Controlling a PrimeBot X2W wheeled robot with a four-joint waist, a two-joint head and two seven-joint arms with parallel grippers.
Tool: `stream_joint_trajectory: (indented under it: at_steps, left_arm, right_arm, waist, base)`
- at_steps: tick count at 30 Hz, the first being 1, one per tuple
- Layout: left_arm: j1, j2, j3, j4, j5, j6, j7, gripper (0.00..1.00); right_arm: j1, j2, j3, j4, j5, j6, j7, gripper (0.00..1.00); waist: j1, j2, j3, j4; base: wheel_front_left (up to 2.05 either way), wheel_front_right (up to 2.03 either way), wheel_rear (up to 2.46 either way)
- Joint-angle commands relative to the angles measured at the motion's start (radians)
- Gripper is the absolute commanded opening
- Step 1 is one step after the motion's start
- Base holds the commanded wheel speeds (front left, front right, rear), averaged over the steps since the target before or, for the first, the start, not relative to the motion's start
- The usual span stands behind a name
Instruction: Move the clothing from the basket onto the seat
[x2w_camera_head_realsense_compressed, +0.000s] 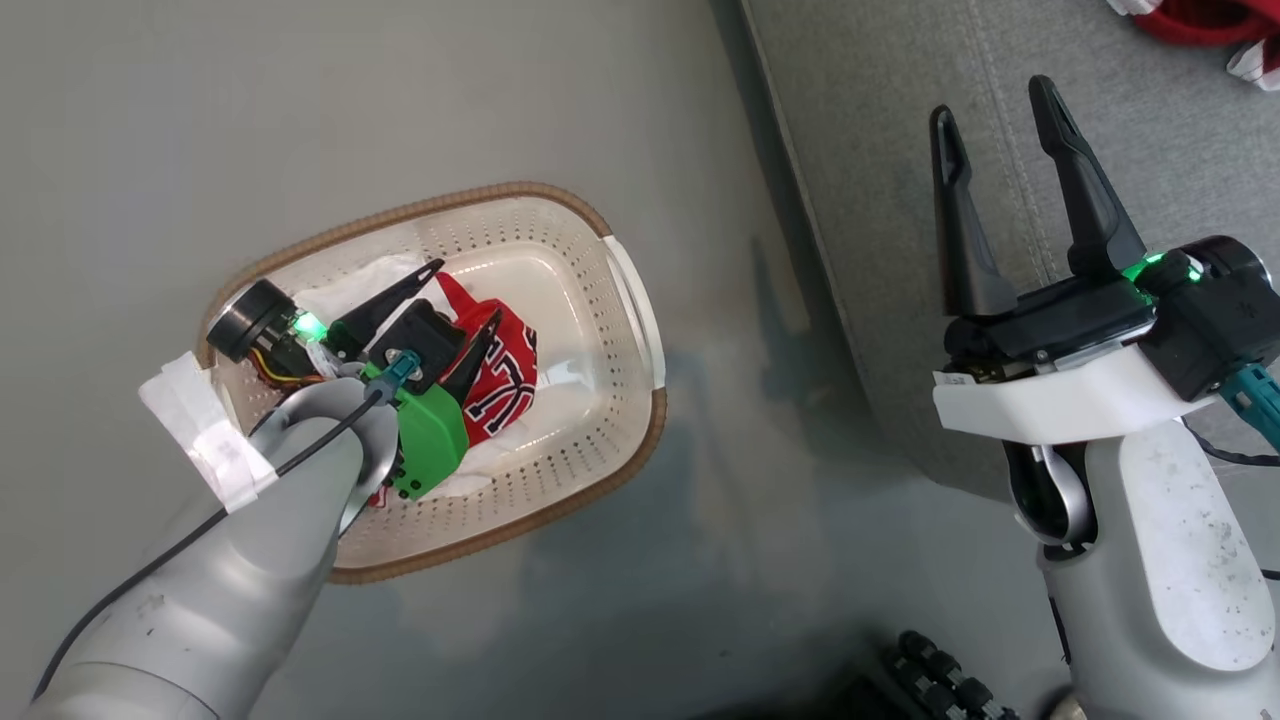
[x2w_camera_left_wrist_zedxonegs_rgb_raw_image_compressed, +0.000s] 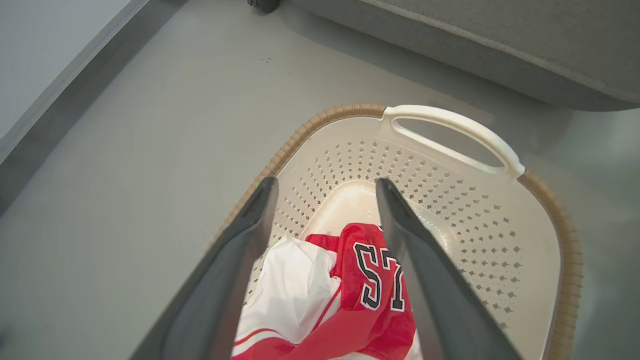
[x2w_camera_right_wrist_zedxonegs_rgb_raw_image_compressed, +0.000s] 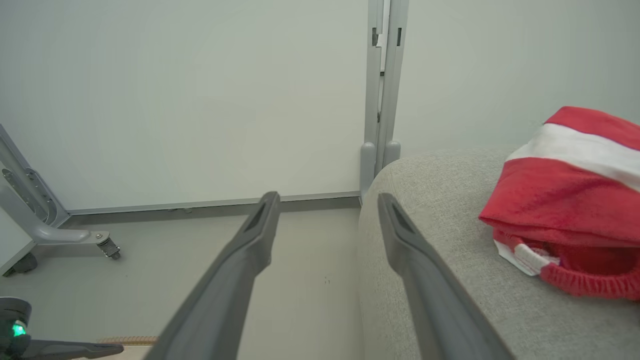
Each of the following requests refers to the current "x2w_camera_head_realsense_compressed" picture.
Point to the red jersey with numbers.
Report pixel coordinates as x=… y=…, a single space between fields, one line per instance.
x=505 y=385

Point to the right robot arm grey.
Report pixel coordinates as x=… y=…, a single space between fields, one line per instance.
x=1170 y=560

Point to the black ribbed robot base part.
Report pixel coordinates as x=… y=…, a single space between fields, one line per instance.
x=940 y=680

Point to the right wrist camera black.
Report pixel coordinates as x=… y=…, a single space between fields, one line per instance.
x=1220 y=310

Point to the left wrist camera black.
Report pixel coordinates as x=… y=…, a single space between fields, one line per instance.
x=245 y=320

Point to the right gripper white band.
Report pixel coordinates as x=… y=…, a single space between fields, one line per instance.
x=1060 y=400

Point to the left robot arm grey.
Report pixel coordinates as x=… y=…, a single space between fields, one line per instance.
x=230 y=580

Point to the red and white garment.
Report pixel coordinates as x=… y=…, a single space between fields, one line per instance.
x=1200 y=20

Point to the beige perforated laundry basket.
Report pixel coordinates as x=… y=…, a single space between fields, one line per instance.
x=560 y=300

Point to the white tape wrap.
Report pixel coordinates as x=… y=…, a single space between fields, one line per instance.
x=205 y=430

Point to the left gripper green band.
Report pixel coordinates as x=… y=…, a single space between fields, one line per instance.
x=432 y=440

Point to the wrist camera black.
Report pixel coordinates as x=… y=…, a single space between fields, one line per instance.
x=245 y=320
x=1220 y=310

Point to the grey fabric sofa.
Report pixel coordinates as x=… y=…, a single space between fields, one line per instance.
x=880 y=150

